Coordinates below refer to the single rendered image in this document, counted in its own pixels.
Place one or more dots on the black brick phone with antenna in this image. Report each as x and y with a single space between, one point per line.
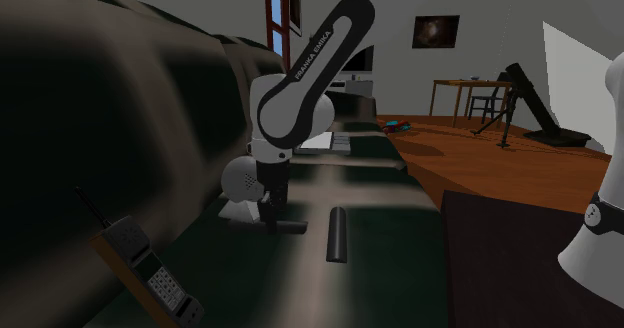
146 268

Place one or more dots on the dark sofa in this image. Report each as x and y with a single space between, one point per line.
97 122

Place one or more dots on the grey remote control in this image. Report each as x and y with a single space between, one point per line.
341 143

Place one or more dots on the thick black cylinder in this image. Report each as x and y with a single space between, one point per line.
336 234

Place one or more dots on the red and blue toy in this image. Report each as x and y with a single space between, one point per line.
396 126

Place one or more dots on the narrow dark wall picture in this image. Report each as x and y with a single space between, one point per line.
295 0

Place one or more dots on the white tablet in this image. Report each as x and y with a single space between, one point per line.
317 140

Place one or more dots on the thin black cylinder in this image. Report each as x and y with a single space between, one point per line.
295 227

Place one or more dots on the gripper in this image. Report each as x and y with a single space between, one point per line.
273 180

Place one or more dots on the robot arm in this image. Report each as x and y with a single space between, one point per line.
312 59

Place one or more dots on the red framed window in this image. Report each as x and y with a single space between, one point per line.
276 5

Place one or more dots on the wooden table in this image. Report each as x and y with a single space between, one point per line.
458 83

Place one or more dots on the dark chair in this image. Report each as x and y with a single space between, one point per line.
487 100

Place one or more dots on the dark brown wall picture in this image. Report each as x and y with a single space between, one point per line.
435 31

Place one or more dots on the white round speaker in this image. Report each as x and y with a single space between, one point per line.
239 180

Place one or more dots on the black leaning tube on base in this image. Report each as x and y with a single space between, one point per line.
534 102

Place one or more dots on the black television on white stand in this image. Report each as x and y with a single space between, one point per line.
360 61

